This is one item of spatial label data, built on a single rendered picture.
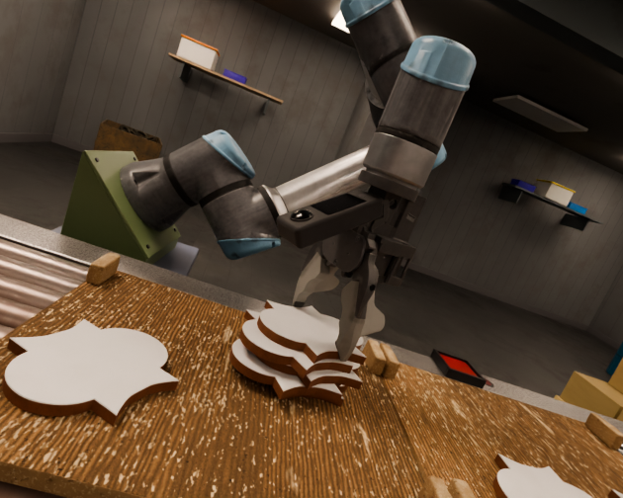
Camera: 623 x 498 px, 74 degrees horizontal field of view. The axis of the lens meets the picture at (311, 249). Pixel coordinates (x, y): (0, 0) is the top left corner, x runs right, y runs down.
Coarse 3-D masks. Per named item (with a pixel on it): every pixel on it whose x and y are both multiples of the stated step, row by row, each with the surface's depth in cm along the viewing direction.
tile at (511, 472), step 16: (512, 464) 47; (496, 480) 43; (512, 480) 44; (528, 480) 45; (544, 480) 46; (560, 480) 47; (512, 496) 41; (528, 496) 42; (544, 496) 43; (560, 496) 44; (576, 496) 45
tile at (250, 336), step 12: (252, 312) 51; (252, 324) 48; (240, 336) 45; (252, 336) 45; (264, 336) 46; (252, 348) 44; (264, 348) 43; (276, 348) 44; (288, 348) 45; (276, 360) 43; (288, 360) 44; (300, 360) 44; (324, 360) 46; (336, 360) 47; (300, 372) 43; (348, 372) 47
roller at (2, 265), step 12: (0, 264) 52; (12, 264) 53; (24, 264) 54; (12, 276) 52; (24, 276) 53; (36, 276) 53; (48, 276) 54; (60, 276) 54; (48, 288) 53; (60, 288) 53; (72, 288) 54
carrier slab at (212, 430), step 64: (64, 320) 43; (128, 320) 47; (192, 320) 53; (0, 384) 32; (192, 384) 40; (256, 384) 45; (0, 448) 27; (64, 448) 29; (128, 448) 31; (192, 448) 33; (256, 448) 36; (320, 448) 39; (384, 448) 42
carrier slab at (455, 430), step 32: (384, 384) 57; (416, 384) 60; (448, 384) 64; (416, 416) 51; (448, 416) 54; (480, 416) 58; (512, 416) 62; (544, 416) 67; (416, 448) 45; (448, 448) 47; (480, 448) 50; (512, 448) 53; (544, 448) 56; (576, 448) 60; (608, 448) 65; (448, 480) 41; (480, 480) 43; (576, 480) 51; (608, 480) 54
